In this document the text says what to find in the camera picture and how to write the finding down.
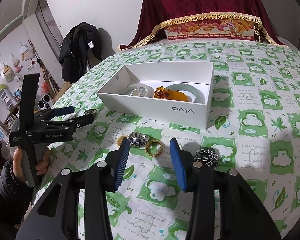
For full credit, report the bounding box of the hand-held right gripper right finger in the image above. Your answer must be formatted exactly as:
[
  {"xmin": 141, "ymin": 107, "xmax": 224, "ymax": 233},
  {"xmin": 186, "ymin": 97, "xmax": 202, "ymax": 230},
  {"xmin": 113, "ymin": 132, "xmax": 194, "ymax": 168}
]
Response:
[{"xmin": 169, "ymin": 137, "xmax": 282, "ymax": 240}]

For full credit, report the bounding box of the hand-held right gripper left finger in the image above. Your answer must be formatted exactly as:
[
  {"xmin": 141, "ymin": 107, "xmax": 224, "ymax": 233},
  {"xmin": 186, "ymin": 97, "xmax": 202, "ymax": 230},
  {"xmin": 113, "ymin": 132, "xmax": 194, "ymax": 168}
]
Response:
[{"xmin": 16, "ymin": 137, "xmax": 131, "ymax": 240}]

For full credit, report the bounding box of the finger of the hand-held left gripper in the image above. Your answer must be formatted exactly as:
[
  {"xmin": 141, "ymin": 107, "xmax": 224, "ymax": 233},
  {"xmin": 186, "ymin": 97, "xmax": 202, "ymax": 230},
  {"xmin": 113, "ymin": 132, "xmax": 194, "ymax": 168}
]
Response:
[
  {"xmin": 41, "ymin": 114, "xmax": 95, "ymax": 131},
  {"xmin": 34, "ymin": 106, "xmax": 75, "ymax": 121}
]

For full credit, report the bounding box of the gold ring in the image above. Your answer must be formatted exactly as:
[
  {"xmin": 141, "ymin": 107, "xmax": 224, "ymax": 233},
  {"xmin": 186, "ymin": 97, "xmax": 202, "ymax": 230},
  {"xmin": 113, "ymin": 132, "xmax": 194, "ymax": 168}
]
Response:
[
  {"xmin": 145, "ymin": 141, "xmax": 165, "ymax": 157},
  {"xmin": 116, "ymin": 135, "xmax": 128, "ymax": 148}
]

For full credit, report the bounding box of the large silver ring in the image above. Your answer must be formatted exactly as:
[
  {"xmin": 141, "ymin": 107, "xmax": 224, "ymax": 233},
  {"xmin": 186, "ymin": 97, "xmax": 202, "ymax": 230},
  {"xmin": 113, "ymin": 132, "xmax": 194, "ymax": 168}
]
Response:
[{"xmin": 129, "ymin": 132, "xmax": 150, "ymax": 147}]

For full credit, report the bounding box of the silver black chain ring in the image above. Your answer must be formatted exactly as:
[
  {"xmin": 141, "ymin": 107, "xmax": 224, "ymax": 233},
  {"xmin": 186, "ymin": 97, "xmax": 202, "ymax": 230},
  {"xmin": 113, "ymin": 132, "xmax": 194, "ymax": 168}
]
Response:
[{"xmin": 193, "ymin": 148, "xmax": 220, "ymax": 169}]

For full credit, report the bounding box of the white cardboard box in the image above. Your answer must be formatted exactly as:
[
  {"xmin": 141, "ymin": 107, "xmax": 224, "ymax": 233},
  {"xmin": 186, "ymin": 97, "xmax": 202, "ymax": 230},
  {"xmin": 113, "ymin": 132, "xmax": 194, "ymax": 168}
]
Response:
[{"xmin": 97, "ymin": 60, "xmax": 215, "ymax": 130}]

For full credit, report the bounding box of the gourd-shaped jade pendant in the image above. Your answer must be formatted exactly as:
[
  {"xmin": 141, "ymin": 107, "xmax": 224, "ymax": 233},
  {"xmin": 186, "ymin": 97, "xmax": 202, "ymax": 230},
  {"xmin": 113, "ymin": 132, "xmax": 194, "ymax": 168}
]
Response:
[{"xmin": 130, "ymin": 86, "xmax": 145, "ymax": 97}]

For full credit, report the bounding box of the oval amber stone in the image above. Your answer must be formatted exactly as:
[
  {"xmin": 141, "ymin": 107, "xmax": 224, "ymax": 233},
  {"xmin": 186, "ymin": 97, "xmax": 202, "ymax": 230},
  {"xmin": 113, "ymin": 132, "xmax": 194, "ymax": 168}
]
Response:
[{"xmin": 169, "ymin": 91, "xmax": 192, "ymax": 102}]

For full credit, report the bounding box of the pale jade bangle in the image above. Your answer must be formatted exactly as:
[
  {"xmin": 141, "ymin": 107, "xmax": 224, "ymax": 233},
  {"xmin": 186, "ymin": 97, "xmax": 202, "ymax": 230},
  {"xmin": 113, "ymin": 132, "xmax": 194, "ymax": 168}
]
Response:
[{"xmin": 126, "ymin": 84, "xmax": 154, "ymax": 97}]

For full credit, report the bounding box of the amber bead string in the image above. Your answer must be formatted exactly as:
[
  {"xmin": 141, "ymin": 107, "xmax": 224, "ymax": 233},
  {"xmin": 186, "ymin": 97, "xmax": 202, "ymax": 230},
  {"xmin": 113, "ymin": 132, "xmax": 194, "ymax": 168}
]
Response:
[{"xmin": 154, "ymin": 85, "xmax": 173, "ymax": 99}]

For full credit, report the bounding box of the green jade bangle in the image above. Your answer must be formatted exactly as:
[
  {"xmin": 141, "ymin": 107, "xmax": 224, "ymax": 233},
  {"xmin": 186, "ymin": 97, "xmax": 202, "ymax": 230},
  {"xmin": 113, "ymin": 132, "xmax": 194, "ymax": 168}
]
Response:
[{"xmin": 165, "ymin": 82, "xmax": 205, "ymax": 103}]

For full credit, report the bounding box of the person's left forearm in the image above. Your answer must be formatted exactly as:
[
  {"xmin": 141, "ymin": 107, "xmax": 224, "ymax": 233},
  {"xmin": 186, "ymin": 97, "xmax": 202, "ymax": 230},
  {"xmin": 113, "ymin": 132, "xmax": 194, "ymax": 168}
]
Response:
[{"xmin": 0, "ymin": 159, "xmax": 34, "ymax": 240}]

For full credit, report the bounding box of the person's left hand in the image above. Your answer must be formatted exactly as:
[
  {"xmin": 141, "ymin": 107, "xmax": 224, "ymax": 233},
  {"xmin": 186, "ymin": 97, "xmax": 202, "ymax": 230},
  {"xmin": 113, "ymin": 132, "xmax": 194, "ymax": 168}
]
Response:
[{"xmin": 11, "ymin": 146, "xmax": 52, "ymax": 184}]

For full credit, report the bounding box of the white small appliance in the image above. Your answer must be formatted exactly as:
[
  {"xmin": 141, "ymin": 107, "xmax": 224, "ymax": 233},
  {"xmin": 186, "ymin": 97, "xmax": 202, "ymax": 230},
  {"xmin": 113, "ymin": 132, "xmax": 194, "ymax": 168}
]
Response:
[{"xmin": 37, "ymin": 95, "xmax": 54, "ymax": 110}]

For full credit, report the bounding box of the black jacket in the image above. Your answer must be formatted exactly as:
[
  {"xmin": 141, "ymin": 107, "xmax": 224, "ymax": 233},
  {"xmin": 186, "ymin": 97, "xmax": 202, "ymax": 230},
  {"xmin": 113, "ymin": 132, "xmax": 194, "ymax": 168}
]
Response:
[{"xmin": 59, "ymin": 22, "xmax": 102, "ymax": 82}]

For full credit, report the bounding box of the white refrigerator with magnets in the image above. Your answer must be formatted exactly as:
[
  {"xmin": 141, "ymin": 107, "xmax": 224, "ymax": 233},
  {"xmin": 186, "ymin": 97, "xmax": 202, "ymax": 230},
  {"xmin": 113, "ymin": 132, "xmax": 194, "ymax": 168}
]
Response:
[{"xmin": 0, "ymin": 14, "xmax": 55, "ymax": 130}]

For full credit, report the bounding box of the green white patterned tablecloth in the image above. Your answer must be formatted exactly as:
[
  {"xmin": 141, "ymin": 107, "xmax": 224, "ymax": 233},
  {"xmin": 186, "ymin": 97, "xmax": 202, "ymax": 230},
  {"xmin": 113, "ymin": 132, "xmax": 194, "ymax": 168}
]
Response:
[{"xmin": 30, "ymin": 40, "xmax": 300, "ymax": 240}]

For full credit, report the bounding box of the red gold printed box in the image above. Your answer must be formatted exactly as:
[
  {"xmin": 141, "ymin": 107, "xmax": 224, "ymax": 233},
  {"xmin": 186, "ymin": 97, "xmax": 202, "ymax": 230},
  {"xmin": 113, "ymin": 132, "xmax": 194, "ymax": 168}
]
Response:
[{"xmin": 164, "ymin": 17, "xmax": 256, "ymax": 42}]

